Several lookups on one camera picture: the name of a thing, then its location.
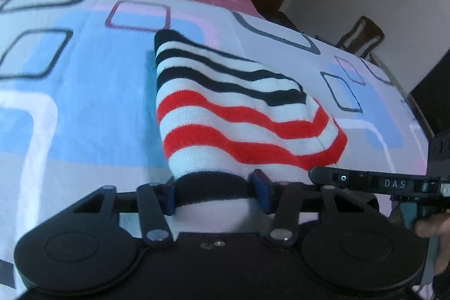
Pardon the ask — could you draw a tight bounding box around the striped knit child sweater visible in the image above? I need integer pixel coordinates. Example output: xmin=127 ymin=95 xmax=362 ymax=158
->
xmin=154 ymin=30 xmax=348 ymax=232

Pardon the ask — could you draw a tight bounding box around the person's hand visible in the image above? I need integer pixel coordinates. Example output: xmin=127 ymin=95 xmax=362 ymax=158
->
xmin=414 ymin=213 xmax=450 ymax=275

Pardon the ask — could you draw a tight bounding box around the white patterned bed sheet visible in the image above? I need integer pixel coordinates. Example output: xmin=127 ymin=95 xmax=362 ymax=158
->
xmin=1 ymin=0 xmax=428 ymax=299

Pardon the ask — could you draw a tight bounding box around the dark wooden chair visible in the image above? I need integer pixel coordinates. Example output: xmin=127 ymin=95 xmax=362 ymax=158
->
xmin=336 ymin=16 xmax=385 ymax=58

